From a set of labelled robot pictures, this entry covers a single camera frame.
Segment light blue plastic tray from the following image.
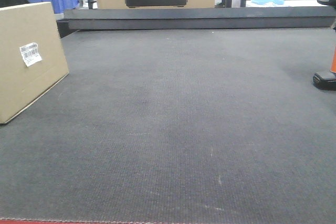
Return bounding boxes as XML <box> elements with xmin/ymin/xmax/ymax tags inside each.
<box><xmin>250</xmin><ymin>0</ymin><xmax>285</xmax><ymax>7</ymax></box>

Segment dark grey table mat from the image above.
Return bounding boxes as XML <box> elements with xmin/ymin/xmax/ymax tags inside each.
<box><xmin>1</xmin><ymin>28</ymin><xmax>335</xmax><ymax>223</ymax></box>

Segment small brown cardboard package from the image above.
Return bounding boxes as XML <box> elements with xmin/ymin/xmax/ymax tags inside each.
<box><xmin>1</xmin><ymin>2</ymin><xmax>69</xmax><ymax>124</ymax></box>

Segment white barcode label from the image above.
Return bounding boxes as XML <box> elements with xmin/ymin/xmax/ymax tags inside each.
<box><xmin>19</xmin><ymin>42</ymin><xmax>42</xmax><ymax>67</ymax></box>

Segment raised grey table ledge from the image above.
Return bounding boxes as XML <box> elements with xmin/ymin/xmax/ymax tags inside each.
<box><xmin>64</xmin><ymin>6</ymin><xmax>335</xmax><ymax>30</ymax></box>

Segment orange black barcode scanner gun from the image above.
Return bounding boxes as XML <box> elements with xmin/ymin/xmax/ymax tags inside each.
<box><xmin>312</xmin><ymin>0</ymin><xmax>336</xmax><ymax>90</ymax></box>

